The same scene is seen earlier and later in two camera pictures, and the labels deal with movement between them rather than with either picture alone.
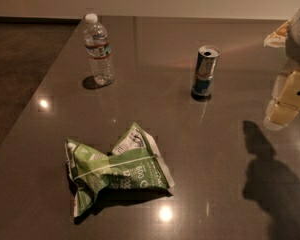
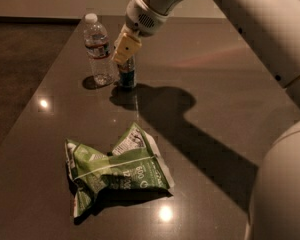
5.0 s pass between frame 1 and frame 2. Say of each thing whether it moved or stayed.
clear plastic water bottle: stayed
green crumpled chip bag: stayed
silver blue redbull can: moved
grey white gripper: moved
